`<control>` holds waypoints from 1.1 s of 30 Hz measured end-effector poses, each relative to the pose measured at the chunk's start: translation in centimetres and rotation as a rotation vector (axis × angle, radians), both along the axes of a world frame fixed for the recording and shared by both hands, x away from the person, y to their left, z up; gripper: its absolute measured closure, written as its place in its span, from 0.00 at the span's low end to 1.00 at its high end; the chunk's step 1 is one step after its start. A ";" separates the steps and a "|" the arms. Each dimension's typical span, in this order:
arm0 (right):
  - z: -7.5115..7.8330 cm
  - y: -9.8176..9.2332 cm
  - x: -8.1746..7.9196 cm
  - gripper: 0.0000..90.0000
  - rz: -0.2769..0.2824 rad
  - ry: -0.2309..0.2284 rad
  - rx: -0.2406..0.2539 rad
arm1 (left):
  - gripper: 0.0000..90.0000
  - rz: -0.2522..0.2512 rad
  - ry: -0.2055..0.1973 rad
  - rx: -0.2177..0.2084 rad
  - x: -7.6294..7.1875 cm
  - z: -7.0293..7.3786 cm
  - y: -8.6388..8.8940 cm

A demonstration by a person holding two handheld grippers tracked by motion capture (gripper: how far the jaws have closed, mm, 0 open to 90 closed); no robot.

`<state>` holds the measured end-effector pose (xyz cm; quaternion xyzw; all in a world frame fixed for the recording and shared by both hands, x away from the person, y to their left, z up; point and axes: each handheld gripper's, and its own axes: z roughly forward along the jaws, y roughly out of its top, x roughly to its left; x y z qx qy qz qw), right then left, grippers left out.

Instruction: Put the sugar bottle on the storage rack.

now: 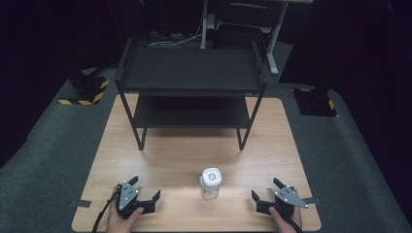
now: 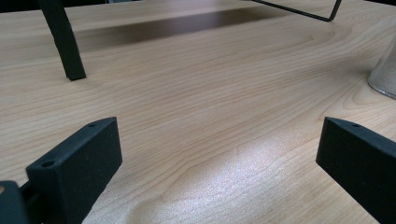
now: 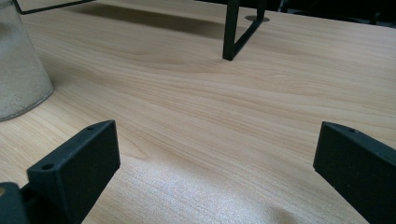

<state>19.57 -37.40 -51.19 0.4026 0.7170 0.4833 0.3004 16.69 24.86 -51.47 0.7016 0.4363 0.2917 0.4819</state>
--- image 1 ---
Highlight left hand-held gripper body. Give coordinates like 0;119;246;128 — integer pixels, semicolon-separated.
116;181;156;220

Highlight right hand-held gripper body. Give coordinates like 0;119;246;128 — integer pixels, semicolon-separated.
256;185;310;221

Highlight person's right hand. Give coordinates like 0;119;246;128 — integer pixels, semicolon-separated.
268;189;303;233

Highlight person's left hand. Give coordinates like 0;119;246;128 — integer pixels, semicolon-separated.
105;185;145;233

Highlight grey tape strip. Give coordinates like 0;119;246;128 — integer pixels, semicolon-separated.
302;196;322;206
69;199;93;209

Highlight clear jar with white lid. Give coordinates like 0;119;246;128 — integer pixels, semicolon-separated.
198;166;223;201

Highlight black stand base, striped tape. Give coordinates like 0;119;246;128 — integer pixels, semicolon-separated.
292;86;338;117
57;75;111;107

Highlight black two-tier shelf rack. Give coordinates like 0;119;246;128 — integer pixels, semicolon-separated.
113;36;270;151

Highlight black office chair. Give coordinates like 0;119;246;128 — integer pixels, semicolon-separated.
214;2;277;50

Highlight black cable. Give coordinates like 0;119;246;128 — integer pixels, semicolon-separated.
91;189;120;233
289;217;304;233

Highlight white metal desk frame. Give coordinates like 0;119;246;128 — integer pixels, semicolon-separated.
199;0;315;78

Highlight white cables on floor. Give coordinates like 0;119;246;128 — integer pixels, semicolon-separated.
147;17;204;49

